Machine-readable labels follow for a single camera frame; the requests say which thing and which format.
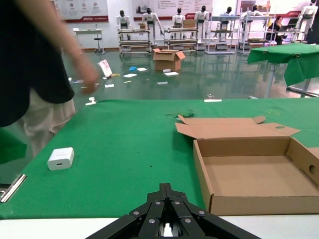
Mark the red white wall poster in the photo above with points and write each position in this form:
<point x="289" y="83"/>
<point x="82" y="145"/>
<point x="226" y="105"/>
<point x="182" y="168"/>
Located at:
<point x="174" y="7"/>

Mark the wide wall info board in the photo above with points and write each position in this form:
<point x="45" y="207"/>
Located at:
<point x="82" y="10"/>

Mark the green cloth covered table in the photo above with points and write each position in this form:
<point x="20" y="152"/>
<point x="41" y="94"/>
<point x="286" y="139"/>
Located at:
<point x="286" y="57"/>

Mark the blue cap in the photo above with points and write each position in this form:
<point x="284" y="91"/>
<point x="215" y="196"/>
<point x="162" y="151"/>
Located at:
<point x="133" y="68"/>

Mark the person in beige trousers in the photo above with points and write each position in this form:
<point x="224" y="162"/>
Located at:
<point x="25" y="62"/>

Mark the white standing carton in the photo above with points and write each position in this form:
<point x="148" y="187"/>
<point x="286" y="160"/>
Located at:
<point x="104" y="68"/>

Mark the black stool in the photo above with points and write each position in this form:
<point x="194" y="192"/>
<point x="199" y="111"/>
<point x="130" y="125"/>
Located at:
<point x="98" y="39"/>

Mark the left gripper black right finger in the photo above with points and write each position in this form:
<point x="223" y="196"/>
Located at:
<point x="194" y="221"/>

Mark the white paper sheet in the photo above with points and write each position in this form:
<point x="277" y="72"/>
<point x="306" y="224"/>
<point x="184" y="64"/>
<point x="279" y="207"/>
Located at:
<point x="142" y="69"/>
<point x="109" y="85"/>
<point x="162" y="83"/>
<point x="130" y="75"/>

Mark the metal rack shelf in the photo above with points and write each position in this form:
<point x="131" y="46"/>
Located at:
<point x="220" y="46"/>
<point x="182" y="42"/>
<point x="254" y="39"/>
<point x="134" y="44"/>

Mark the yellow banana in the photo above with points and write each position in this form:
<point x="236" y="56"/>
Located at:
<point x="115" y="75"/>

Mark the white humanoid robot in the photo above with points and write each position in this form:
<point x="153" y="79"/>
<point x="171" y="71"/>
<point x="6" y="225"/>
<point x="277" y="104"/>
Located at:
<point x="150" y="18"/>
<point x="253" y="13"/>
<point x="122" y="21"/>
<point x="226" y="16"/>
<point x="308" y="12"/>
<point x="178" y="19"/>
<point x="202" y="15"/>

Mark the seated person in black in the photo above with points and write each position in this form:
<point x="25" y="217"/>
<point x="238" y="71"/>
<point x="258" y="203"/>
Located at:
<point x="275" y="30"/>

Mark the closed brown cardboard box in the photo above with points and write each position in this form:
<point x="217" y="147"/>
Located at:
<point x="189" y="23"/>

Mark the long silver clip bar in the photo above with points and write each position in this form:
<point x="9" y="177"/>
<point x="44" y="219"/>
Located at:
<point x="12" y="188"/>

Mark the large open cardboard carton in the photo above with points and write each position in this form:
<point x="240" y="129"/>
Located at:
<point x="167" y="59"/>

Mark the green fabric sheet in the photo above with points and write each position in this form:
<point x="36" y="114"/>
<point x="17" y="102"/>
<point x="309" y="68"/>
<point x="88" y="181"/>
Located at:
<point x="12" y="149"/>

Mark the white desk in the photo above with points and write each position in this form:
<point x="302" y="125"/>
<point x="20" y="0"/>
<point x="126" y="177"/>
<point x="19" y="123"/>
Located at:
<point x="87" y="30"/>

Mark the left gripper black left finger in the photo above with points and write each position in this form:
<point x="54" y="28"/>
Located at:
<point x="139" y="221"/>

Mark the white power adapter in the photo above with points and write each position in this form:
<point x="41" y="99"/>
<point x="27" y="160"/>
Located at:
<point x="61" y="159"/>

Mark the open brown cardboard box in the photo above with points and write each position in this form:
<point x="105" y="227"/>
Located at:
<point x="249" y="179"/>
<point x="315" y="152"/>

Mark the green table cloth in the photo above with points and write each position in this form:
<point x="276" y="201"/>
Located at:
<point x="112" y="129"/>

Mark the white flat box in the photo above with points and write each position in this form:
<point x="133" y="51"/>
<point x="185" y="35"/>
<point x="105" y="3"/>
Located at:
<point x="172" y="73"/>

